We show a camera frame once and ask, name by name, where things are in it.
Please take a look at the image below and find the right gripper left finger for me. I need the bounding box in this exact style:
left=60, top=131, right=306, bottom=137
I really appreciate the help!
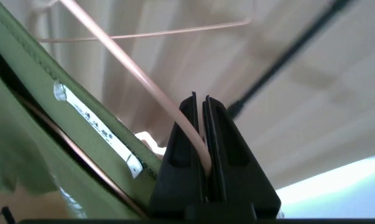
left=149, top=91, right=208, bottom=218

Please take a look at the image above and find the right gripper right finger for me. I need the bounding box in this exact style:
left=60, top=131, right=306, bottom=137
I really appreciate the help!
left=201, top=95, right=282, bottom=218

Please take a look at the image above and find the pink clothes hanger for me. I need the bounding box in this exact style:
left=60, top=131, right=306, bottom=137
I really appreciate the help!
left=28, top=0, right=252, bottom=44
left=17, top=0, right=213, bottom=218

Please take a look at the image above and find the green printed shirt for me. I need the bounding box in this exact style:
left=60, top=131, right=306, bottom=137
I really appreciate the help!
left=0, top=0, right=163, bottom=220

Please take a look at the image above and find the black clothes rack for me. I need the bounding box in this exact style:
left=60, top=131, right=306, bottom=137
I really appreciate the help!
left=226, top=0, right=354, bottom=121

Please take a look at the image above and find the beige curtain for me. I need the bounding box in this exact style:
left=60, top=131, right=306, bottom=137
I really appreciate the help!
left=0, top=0, right=375, bottom=190

